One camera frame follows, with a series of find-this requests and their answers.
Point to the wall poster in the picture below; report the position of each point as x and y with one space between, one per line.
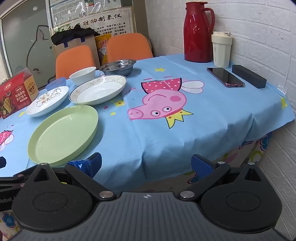
92 14

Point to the red thermos jug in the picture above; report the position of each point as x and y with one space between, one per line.
197 34

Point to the brown cardboard box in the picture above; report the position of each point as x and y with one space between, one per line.
89 45

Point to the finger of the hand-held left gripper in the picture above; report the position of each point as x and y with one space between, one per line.
2 162
13 179

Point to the black rectangular case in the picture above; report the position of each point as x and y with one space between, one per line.
249 76

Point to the large white deep plate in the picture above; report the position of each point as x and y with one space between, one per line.
97 91

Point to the smartphone in clear case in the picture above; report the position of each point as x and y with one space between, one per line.
225 77

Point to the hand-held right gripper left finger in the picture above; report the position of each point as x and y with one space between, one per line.
89 164

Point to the small white floral plate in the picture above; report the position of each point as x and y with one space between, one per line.
46 102

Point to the blue cartoon pig tablecloth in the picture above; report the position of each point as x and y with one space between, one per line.
208 120

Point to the blue transparent plastic bowl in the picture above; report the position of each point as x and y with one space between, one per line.
56 83

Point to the red and brown snack box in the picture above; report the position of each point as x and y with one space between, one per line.
16 92

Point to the yellow plastic bag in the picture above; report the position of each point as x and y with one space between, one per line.
102 49

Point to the cartoon bear glass door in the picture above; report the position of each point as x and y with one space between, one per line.
23 46

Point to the white ceramic bowl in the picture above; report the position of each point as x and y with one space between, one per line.
83 75

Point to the stainless steel bowl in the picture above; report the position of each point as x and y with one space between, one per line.
118 66

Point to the orange chair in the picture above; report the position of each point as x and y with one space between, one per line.
128 47
74 60

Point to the cream white tumbler cup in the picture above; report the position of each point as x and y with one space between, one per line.
221 51

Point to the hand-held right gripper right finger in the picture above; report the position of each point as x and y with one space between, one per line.
202 165

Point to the green plastic plate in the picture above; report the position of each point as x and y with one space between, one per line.
62 134

